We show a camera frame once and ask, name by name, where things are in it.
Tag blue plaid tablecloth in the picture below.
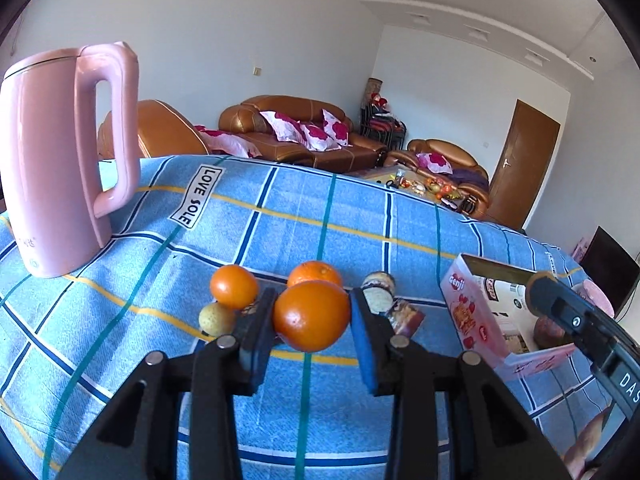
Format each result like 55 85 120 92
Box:
0 154 640 480

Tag pink electric kettle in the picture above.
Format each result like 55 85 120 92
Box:
0 41 141 279

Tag black television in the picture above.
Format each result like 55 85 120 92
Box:
580 226 640 319

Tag brown wooden door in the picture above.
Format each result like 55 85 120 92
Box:
487 99 561 231

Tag dark round fruit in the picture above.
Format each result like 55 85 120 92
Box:
532 317 566 351

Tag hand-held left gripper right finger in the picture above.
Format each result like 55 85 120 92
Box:
349 286 573 480

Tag brown snack packet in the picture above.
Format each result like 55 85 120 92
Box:
387 299 426 337

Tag brown leather armchair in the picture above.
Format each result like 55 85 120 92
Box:
387 138 491 221
97 100 211 161

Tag white magenta floral pillow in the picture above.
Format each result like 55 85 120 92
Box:
322 109 352 145
299 122 342 152
417 152 454 174
260 110 302 143

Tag person's right hand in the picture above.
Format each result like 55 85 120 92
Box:
561 406 622 480

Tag small yellow-green pear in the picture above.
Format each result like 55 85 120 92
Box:
199 302 237 337

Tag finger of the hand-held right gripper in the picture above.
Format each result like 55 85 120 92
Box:
525 270 622 362

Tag pink round object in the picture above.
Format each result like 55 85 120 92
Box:
575 280 616 317

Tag pink snack box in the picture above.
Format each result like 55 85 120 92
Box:
440 254 581 382

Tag pile of assorted fruit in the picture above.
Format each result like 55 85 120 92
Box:
385 170 477 211

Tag wooden coffee table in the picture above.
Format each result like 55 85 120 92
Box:
359 164 482 217

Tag brown leather sofa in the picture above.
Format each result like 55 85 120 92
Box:
218 95 388 173

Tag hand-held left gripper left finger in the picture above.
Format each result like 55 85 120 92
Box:
55 287 278 480

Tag purple cloth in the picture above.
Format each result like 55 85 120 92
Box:
450 166 489 187

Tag orange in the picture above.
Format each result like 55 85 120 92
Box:
287 260 344 289
272 280 352 353
209 264 260 310

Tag stacked black chairs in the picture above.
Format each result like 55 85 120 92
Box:
359 77 407 141

